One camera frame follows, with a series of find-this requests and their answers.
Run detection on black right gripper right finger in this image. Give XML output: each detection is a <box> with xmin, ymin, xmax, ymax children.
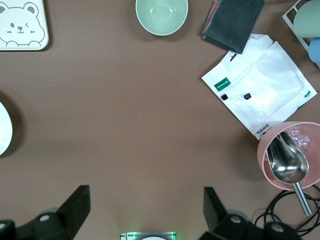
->
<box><xmin>199</xmin><ymin>186</ymin><xmax>253</xmax><ymax>240</ymax></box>

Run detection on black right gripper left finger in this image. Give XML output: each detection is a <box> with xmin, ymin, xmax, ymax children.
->
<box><xmin>32</xmin><ymin>184</ymin><xmax>91</xmax><ymax>240</ymax></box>

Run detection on white round plate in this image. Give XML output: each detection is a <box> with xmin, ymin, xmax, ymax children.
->
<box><xmin>0</xmin><ymin>100</ymin><xmax>14</xmax><ymax>157</ymax></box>

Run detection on pink bowl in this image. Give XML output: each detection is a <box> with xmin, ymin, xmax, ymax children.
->
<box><xmin>257</xmin><ymin>120</ymin><xmax>320</xmax><ymax>192</ymax></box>

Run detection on metal scoop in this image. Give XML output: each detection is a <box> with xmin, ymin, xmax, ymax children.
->
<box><xmin>265</xmin><ymin>131</ymin><xmax>314</xmax><ymax>217</ymax></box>

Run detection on clear ice cubes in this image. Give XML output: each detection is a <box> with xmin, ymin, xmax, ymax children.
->
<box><xmin>284</xmin><ymin>125</ymin><xmax>312</xmax><ymax>154</ymax></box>

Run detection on white plastic bag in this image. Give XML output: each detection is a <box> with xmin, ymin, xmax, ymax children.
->
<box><xmin>201</xmin><ymin>33</ymin><xmax>319</xmax><ymax>141</ymax></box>

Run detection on light blue cup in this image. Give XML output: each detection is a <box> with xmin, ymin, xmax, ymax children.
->
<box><xmin>307</xmin><ymin>37</ymin><xmax>320</xmax><ymax>70</ymax></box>

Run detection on cream bear print tray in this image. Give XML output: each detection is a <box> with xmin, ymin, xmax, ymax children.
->
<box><xmin>0</xmin><ymin>0</ymin><xmax>50</xmax><ymax>52</ymax></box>

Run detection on dark grey folded cloth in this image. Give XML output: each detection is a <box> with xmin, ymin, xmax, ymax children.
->
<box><xmin>201</xmin><ymin>0</ymin><xmax>266</xmax><ymax>55</ymax></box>

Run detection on pale green bowl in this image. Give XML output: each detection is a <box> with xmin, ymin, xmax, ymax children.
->
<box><xmin>135</xmin><ymin>0</ymin><xmax>189</xmax><ymax>37</ymax></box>

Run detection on sage green cup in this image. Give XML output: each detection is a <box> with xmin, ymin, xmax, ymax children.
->
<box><xmin>292</xmin><ymin>0</ymin><xmax>320</xmax><ymax>39</ymax></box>

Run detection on black coiled cable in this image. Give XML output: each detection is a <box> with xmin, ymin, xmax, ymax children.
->
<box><xmin>253</xmin><ymin>184</ymin><xmax>320</xmax><ymax>232</ymax></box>

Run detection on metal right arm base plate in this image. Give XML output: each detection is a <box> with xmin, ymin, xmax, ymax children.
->
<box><xmin>119</xmin><ymin>231</ymin><xmax>177</xmax><ymax>240</ymax></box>

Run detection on white wire cup rack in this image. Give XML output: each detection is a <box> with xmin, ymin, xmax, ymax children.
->
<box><xmin>282</xmin><ymin>0</ymin><xmax>320</xmax><ymax>55</ymax></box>

